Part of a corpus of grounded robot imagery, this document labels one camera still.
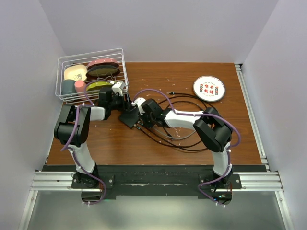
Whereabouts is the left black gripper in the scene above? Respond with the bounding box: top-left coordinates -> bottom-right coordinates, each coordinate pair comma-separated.
108,92 -> 135,112

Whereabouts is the grey ethernet cable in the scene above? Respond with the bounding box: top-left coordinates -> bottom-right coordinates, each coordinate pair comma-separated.
148,126 -> 196,141

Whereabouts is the black network switch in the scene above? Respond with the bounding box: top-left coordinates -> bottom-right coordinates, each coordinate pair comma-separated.
118,108 -> 140,129

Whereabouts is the long black ethernet cable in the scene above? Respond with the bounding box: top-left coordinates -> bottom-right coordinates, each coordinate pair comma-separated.
135,91 -> 212,153

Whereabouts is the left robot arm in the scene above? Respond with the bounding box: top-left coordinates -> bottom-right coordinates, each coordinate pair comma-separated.
54,88 -> 139,188

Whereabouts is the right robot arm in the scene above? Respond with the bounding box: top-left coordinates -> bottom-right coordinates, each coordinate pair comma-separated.
133,97 -> 233,188

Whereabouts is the yellow green dotted plate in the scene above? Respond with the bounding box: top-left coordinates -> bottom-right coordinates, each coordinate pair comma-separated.
86,81 -> 115,92

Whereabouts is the dark brown round plate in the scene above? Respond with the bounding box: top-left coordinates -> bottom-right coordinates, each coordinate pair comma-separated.
86,65 -> 120,79

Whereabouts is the red dotted plate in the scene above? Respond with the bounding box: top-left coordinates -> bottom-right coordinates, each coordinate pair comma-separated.
86,58 -> 119,69

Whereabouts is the pink cup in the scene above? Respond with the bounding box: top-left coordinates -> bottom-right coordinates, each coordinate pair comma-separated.
74,80 -> 87,100

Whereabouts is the beige square plate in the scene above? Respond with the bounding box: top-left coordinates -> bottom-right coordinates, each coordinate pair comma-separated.
64,64 -> 87,81

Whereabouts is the dark grey cup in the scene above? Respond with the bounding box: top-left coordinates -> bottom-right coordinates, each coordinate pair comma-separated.
62,79 -> 76,95

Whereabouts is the white round printed plate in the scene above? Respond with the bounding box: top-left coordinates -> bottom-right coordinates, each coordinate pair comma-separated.
192,76 -> 226,102

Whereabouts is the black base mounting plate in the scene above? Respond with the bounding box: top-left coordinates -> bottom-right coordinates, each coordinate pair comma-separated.
71,164 -> 242,201

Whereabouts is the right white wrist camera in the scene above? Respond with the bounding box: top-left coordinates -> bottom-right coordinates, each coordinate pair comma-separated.
131,97 -> 146,115

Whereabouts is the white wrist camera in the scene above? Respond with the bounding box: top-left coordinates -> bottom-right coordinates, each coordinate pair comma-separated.
112,81 -> 125,95
131,97 -> 146,115

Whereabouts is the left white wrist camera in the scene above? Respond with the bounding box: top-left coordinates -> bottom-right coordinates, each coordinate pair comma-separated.
112,81 -> 125,95

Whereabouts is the white wire dish rack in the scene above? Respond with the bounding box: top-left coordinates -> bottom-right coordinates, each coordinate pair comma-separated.
55,48 -> 129,104

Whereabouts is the aluminium frame rail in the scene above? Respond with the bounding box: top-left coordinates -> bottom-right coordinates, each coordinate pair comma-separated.
19,64 -> 293,230

